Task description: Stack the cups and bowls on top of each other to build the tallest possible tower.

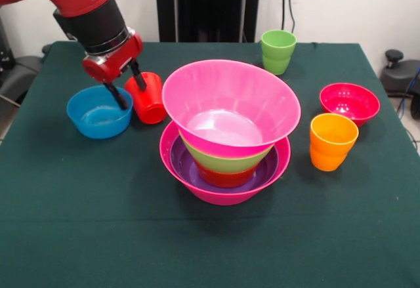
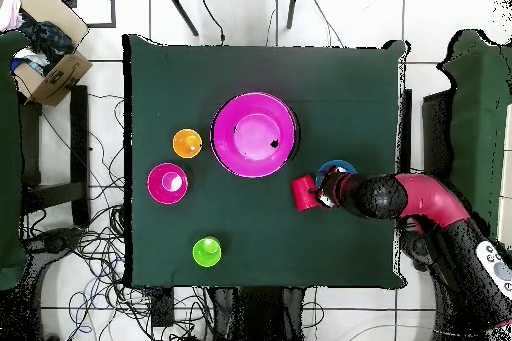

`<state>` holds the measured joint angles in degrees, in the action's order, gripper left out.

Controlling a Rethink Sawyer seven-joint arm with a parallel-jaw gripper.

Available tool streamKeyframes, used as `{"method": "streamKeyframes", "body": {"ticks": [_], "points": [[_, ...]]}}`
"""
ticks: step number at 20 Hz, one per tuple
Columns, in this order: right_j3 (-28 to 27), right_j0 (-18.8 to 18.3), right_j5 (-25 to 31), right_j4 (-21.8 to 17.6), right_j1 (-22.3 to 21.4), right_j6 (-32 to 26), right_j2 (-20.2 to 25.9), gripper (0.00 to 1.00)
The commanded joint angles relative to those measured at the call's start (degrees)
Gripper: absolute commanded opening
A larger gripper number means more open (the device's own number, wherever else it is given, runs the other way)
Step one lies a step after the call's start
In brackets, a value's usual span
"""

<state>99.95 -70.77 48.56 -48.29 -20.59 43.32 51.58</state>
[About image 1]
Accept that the orange-red bowl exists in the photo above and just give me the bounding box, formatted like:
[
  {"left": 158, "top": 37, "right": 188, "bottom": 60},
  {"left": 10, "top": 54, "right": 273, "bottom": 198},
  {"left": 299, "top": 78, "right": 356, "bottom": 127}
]
[{"left": 196, "top": 161, "right": 260, "bottom": 189}]

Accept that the orange cup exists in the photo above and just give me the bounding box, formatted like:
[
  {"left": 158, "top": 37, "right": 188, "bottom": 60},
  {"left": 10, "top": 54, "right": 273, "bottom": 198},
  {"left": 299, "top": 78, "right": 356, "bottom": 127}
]
[{"left": 309, "top": 113, "right": 360, "bottom": 173}]

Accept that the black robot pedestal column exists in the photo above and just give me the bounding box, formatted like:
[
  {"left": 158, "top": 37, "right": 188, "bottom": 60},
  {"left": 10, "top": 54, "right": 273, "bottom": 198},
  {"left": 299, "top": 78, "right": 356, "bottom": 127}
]
[{"left": 150, "top": 0, "right": 266, "bottom": 43}]

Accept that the small magenta bowl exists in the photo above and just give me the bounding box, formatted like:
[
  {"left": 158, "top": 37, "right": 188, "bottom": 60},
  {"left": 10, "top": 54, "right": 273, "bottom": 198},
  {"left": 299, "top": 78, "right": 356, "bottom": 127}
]
[{"left": 319, "top": 82, "right": 381, "bottom": 125}]

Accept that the blue bowl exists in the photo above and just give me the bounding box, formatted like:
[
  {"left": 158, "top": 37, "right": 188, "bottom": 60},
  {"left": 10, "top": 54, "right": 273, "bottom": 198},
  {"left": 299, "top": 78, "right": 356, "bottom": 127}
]
[{"left": 66, "top": 85, "right": 134, "bottom": 140}]

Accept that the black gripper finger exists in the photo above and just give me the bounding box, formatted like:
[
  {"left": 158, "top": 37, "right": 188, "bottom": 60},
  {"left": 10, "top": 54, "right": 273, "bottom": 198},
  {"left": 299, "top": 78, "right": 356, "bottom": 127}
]
[
  {"left": 129, "top": 60, "right": 148, "bottom": 91},
  {"left": 102, "top": 82, "right": 130, "bottom": 112}
]

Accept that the large pink bowl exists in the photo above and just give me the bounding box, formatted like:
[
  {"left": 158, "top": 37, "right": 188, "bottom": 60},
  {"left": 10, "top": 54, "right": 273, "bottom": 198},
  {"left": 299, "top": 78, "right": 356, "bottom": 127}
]
[
  {"left": 161, "top": 59, "right": 302, "bottom": 159},
  {"left": 159, "top": 120, "right": 292, "bottom": 206}
]

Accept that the light green cup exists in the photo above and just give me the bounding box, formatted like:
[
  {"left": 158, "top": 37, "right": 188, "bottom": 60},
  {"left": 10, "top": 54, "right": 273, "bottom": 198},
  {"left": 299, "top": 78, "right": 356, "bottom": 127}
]
[{"left": 261, "top": 29, "right": 298, "bottom": 76}]

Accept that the dark green tablecloth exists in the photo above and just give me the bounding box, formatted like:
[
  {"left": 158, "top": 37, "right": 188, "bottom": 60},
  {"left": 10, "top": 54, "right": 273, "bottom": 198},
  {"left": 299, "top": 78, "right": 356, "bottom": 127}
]
[{"left": 0, "top": 40, "right": 420, "bottom": 288}]

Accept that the light green bowl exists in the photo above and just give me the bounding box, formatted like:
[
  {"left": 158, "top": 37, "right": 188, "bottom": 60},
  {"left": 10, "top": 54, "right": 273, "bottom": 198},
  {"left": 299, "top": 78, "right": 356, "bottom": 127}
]
[{"left": 178, "top": 130, "right": 274, "bottom": 175}]

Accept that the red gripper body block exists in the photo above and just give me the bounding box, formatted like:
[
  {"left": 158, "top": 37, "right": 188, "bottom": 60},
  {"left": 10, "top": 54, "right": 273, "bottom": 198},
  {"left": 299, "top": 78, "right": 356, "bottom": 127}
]
[{"left": 81, "top": 27, "right": 144, "bottom": 84}]

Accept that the blue cable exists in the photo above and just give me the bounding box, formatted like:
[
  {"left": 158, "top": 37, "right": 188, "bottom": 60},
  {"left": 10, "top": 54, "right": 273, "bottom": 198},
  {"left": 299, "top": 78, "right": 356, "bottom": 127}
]
[{"left": 396, "top": 67, "right": 420, "bottom": 119}]

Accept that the purple bowl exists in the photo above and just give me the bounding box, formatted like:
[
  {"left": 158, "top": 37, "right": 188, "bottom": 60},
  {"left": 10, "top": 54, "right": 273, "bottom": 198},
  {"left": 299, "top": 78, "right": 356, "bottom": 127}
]
[{"left": 169, "top": 135, "right": 280, "bottom": 194}]

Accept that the red cup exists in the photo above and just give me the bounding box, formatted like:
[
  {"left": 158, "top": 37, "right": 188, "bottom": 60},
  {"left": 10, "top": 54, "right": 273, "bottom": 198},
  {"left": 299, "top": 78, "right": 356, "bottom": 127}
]
[{"left": 124, "top": 72, "right": 169, "bottom": 125}]

